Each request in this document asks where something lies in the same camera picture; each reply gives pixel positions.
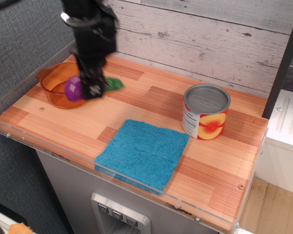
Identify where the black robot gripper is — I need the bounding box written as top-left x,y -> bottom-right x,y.
61,0 -> 118,99

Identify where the purple toy eggplant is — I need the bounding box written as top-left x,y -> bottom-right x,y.
64,76 -> 124,101

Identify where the orange transparent plastic pot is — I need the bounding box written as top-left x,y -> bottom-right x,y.
36,62 -> 86,109

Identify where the blue terry cloth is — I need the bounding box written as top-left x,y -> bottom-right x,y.
95,119 -> 189,195

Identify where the clear acrylic table guard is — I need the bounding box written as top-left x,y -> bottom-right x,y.
0,53 -> 268,234

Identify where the peach label tin can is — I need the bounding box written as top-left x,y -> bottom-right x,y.
182,84 -> 231,140

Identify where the grey toy fridge cabinet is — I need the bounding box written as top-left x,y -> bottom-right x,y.
37,151 -> 217,234

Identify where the orange fuzzy object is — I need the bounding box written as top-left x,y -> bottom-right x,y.
8,223 -> 34,234

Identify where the black and white device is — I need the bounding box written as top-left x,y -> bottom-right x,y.
0,208 -> 28,234

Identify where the white toy sink unit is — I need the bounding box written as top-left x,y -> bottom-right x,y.
255,90 -> 293,193

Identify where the dark vertical post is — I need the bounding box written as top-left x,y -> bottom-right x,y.
262,29 -> 293,119

